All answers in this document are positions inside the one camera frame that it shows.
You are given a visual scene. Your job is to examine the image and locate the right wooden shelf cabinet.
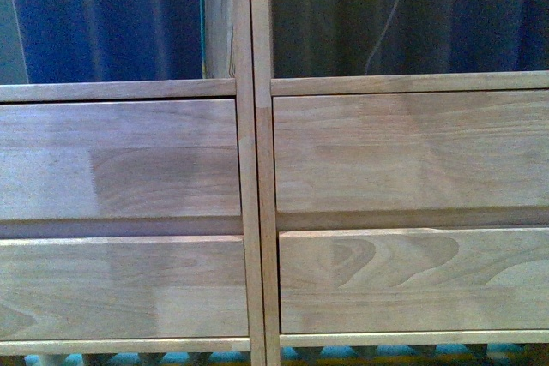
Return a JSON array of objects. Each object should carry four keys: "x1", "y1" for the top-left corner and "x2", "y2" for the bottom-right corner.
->
[{"x1": 250, "y1": 0, "x2": 548, "y2": 365}]

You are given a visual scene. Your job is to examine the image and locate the wooden shelf cabinet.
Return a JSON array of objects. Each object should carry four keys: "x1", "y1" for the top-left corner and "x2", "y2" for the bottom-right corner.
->
[
  {"x1": 250, "y1": 0, "x2": 548, "y2": 365},
  {"x1": 1, "y1": 0, "x2": 265, "y2": 365}
]

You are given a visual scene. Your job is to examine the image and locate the left wooden shelf cabinet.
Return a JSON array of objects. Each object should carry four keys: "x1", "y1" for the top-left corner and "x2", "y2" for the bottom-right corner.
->
[{"x1": 1, "y1": 0, "x2": 265, "y2": 365}]

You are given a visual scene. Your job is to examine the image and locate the right cabinet upper drawer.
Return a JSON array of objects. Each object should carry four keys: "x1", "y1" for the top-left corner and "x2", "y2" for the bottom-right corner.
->
[{"x1": 273, "y1": 91, "x2": 548, "y2": 213}]

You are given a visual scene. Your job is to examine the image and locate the cabinet drawer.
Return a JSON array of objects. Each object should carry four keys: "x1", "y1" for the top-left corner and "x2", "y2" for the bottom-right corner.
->
[
  {"x1": 1, "y1": 236, "x2": 249, "y2": 340},
  {"x1": 279, "y1": 228, "x2": 548, "y2": 334},
  {"x1": 273, "y1": 91, "x2": 548, "y2": 213},
  {"x1": 1, "y1": 99, "x2": 240, "y2": 220}
]

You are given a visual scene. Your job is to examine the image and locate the left cabinet upper drawer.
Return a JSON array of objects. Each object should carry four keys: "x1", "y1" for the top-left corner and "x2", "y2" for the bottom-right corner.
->
[{"x1": 1, "y1": 99, "x2": 240, "y2": 220}]

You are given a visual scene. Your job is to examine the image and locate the right cabinet lower drawer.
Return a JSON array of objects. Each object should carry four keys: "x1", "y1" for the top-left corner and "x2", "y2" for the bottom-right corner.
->
[{"x1": 279, "y1": 228, "x2": 548, "y2": 334}]

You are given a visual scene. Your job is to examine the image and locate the left cabinet lower drawer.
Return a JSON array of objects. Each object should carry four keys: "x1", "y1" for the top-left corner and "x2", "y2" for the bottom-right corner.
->
[{"x1": 1, "y1": 236, "x2": 249, "y2": 340}]

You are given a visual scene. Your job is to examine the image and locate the dark blue curtain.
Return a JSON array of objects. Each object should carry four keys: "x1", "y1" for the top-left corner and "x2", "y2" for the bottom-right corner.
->
[{"x1": 1, "y1": 0, "x2": 548, "y2": 84}]

